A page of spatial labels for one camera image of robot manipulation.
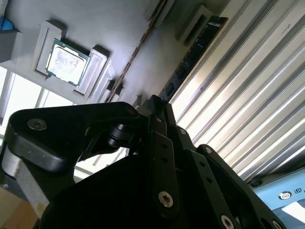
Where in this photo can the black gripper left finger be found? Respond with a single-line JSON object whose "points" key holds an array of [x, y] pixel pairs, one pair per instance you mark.
{"points": [[59, 133]]}

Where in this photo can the dark RAM stick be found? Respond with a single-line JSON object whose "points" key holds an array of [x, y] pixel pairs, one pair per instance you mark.
{"points": [[195, 55]]}

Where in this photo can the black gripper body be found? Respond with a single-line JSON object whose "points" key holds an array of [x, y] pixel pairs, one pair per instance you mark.
{"points": [[107, 195]]}

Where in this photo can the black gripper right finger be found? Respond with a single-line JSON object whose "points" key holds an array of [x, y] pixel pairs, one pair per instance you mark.
{"points": [[214, 190]]}

